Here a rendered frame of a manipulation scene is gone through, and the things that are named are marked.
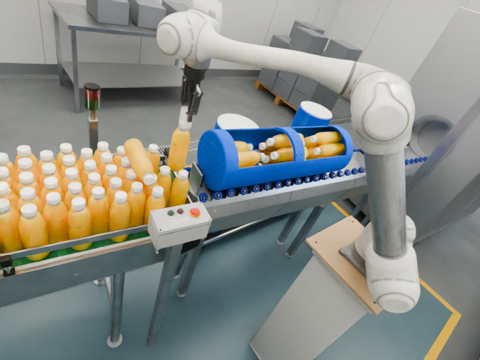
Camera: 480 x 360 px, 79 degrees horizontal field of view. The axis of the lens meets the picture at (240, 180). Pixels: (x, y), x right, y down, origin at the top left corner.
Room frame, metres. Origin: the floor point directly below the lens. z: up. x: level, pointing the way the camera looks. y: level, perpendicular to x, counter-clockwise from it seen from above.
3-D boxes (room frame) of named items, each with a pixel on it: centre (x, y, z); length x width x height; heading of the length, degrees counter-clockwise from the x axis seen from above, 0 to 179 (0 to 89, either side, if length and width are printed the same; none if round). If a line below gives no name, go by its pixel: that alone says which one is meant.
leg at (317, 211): (1.74, -0.62, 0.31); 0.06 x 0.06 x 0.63; 43
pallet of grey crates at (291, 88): (5.19, -0.36, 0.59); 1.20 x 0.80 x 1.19; 51
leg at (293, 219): (1.84, -0.52, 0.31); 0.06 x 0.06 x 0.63; 43
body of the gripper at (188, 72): (0.98, 0.28, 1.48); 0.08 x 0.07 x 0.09; 43
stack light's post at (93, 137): (1.07, 0.72, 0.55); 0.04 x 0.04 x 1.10; 43
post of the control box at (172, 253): (0.72, 0.15, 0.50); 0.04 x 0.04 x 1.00; 43
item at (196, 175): (1.07, 0.19, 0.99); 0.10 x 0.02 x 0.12; 43
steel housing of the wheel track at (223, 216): (1.79, -0.57, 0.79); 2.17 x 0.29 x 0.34; 133
